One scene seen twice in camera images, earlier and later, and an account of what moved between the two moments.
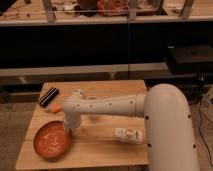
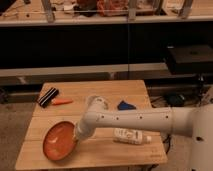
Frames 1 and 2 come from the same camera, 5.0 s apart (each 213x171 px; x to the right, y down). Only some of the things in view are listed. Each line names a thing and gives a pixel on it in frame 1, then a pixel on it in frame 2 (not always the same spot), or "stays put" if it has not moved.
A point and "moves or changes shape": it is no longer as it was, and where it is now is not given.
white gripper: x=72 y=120 -> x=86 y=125
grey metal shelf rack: x=99 y=39 stays put
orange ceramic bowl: x=53 y=139 moves or changes shape
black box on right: x=189 y=59 stays put
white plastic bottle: x=125 y=135 stays put
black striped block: x=46 y=99 stays put
